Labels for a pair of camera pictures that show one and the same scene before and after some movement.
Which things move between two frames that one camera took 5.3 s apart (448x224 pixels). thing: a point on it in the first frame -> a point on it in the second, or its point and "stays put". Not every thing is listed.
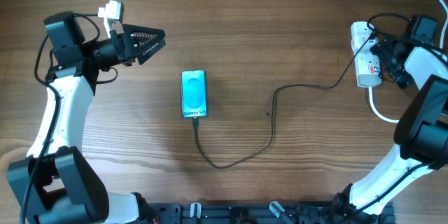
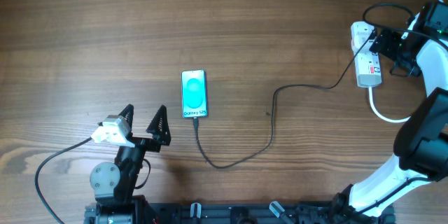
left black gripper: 127,42 -> 152,144
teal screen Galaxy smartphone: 194,94 stays put
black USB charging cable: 371,38 stays put
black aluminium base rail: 269,213 stays put
